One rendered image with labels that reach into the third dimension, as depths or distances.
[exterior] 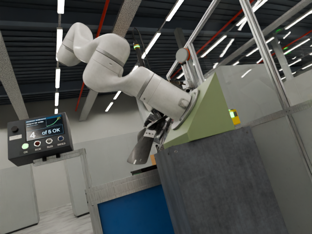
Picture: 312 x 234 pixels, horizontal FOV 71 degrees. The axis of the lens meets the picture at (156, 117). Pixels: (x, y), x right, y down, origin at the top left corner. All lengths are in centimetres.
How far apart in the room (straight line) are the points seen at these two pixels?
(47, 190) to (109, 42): 1282
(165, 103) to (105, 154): 626
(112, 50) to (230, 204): 65
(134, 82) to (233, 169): 45
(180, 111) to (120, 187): 52
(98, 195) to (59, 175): 1238
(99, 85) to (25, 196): 770
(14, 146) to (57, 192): 1235
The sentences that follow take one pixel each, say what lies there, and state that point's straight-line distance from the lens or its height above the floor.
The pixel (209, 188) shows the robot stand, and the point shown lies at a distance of 73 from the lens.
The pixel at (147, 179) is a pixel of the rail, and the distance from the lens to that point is 116.
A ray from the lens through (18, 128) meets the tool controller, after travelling 120.
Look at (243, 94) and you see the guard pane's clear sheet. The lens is 187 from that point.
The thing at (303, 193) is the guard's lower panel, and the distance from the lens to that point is 172.
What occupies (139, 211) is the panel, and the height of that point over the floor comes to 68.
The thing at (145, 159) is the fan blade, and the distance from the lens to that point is 152.
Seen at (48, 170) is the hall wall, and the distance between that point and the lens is 1352.
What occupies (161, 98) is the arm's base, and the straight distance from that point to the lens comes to 82.
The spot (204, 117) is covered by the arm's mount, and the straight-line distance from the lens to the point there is 74.
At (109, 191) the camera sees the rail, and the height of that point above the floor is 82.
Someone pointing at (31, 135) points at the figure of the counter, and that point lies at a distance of 116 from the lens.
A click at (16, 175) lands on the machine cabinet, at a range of 846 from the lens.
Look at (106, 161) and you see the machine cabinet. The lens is 701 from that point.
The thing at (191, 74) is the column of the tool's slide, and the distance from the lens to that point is 228.
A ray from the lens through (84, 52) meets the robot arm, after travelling 100.
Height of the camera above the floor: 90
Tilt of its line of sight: 11 degrees up
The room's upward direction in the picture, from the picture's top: 15 degrees counter-clockwise
